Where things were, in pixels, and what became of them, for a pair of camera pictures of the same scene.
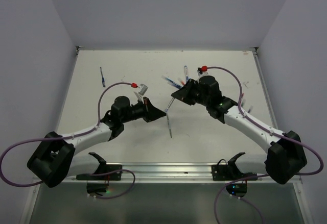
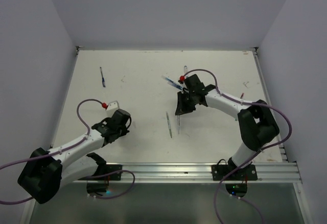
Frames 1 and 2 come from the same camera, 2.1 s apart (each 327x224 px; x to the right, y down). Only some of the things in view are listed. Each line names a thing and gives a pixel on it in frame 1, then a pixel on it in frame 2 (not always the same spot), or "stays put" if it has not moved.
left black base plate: [102, 168] stays put
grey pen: [169, 124] stays put
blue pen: [102, 80] stays put
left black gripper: [150, 113] -> [124, 130]
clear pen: [169, 104] -> [179, 123]
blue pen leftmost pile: [172, 82] stays put
